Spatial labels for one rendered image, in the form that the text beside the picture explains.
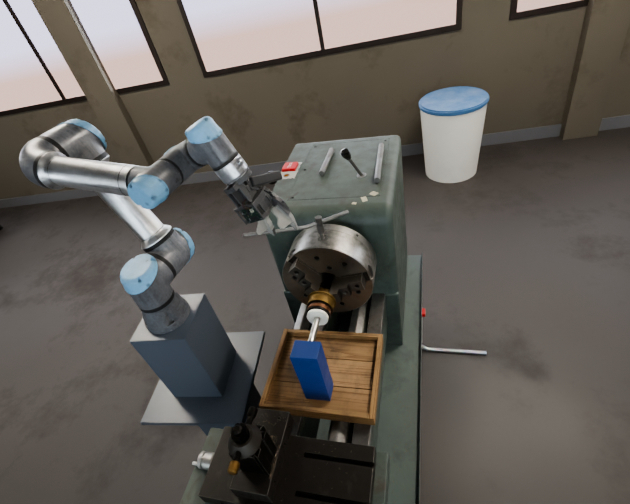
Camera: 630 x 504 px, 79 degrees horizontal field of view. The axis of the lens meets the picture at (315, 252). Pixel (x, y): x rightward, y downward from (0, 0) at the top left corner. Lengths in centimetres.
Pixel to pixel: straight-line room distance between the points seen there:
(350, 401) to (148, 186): 83
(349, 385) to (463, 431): 102
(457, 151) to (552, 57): 120
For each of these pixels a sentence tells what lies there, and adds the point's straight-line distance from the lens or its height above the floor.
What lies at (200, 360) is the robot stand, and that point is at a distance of 139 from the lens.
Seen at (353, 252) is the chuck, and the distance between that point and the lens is 122.
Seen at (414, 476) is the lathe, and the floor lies 54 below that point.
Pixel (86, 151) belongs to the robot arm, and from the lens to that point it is 127.
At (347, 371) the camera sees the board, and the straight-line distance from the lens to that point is 131.
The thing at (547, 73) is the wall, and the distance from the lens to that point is 435.
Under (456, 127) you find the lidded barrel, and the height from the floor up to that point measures 55.
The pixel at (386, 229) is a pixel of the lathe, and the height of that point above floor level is 118.
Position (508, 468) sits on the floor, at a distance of 216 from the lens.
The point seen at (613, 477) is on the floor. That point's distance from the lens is 227.
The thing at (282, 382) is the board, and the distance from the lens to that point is 134.
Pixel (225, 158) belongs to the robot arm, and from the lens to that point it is 95.
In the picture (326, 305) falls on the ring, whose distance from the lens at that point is 121.
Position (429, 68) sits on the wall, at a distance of 404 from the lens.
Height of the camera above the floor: 199
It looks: 39 degrees down
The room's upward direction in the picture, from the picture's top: 14 degrees counter-clockwise
